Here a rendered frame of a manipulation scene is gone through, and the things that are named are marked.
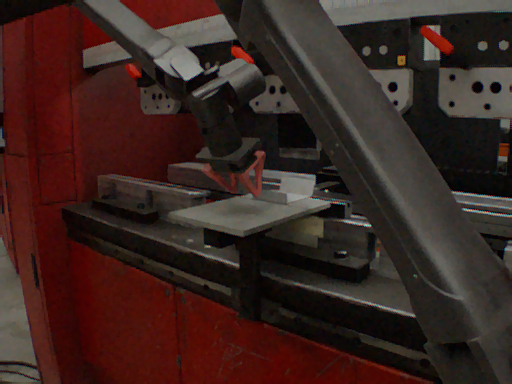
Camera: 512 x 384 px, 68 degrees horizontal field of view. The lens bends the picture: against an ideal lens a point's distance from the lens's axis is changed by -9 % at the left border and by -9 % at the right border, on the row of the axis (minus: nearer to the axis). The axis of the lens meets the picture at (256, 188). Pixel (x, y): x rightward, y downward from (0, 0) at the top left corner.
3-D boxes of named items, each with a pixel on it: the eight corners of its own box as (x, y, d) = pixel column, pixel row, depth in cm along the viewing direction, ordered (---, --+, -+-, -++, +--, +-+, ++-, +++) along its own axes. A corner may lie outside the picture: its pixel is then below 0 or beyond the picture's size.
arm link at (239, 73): (168, 91, 71) (165, 58, 63) (220, 62, 75) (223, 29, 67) (209, 138, 68) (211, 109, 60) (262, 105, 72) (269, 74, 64)
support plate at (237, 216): (167, 217, 73) (167, 212, 73) (260, 195, 93) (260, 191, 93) (243, 237, 62) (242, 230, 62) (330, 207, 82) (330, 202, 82)
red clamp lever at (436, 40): (423, 22, 59) (471, 61, 55) (430, 27, 62) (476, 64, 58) (416, 31, 60) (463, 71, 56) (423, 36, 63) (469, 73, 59)
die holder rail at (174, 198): (98, 203, 139) (97, 175, 137) (113, 200, 144) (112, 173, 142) (194, 229, 108) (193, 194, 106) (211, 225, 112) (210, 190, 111)
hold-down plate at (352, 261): (234, 250, 92) (233, 237, 91) (249, 244, 96) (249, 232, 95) (357, 283, 73) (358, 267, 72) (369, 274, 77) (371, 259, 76)
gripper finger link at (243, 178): (248, 181, 78) (230, 139, 73) (278, 185, 74) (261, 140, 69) (226, 204, 74) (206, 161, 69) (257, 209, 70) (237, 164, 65)
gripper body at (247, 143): (221, 145, 76) (205, 109, 72) (264, 147, 69) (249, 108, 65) (198, 165, 72) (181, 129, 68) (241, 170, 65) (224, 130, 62)
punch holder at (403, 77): (330, 113, 76) (331, 24, 73) (351, 113, 82) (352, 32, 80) (408, 115, 67) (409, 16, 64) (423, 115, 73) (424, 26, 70)
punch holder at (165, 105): (140, 114, 114) (139, 55, 111) (164, 114, 120) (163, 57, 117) (174, 113, 104) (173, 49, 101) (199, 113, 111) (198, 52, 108)
